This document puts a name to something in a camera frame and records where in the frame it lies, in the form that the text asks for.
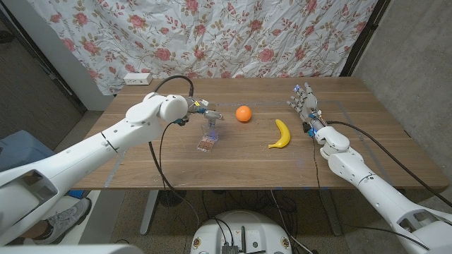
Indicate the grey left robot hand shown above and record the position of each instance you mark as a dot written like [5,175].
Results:
[206,107]

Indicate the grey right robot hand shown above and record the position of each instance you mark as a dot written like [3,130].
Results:
[309,104]

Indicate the clear eyeshadow palette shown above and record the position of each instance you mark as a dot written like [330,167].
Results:
[206,144]

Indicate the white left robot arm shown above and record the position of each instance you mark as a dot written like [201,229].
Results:
[92,148]

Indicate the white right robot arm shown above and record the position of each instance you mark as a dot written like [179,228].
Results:
[370,190]

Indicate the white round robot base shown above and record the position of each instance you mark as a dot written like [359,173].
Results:
[243,229]

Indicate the yellow banana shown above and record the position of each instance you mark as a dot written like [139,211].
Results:
[284,135]

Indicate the orange fruit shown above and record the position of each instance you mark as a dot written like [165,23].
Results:
[244,114]

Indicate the floral print curtain backdrop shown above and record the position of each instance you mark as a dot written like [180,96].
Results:
[212,35]

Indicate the white power strip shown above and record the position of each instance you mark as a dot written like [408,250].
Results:
[137,79]

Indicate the black backdrop stand pole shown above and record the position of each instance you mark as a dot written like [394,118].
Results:
[363,39]

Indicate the dark round floor fan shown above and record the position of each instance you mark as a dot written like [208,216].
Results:
[172,197]

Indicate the grey table leg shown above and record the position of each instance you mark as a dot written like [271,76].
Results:
[149,211]
[332,211]

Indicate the grey slanted board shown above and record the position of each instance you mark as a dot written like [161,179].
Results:
[102,218]

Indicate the blue flat object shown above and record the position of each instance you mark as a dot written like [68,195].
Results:
[77,194]

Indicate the grey sneaker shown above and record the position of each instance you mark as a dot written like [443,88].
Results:
[67,218]

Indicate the white floor board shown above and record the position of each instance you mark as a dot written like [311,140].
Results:
[76,235]

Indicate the blue plastic bin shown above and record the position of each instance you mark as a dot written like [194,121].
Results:
[21,151]

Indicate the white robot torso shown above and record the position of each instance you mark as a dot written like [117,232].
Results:
[70,249]

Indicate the person's bare leg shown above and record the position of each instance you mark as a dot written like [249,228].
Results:
[35,231]

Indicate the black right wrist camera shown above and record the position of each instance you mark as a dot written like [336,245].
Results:
[306,127]

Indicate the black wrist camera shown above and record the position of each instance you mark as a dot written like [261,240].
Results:
[306,127]
[182,122]

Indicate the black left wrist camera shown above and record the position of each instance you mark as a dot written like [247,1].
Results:
[182,122]

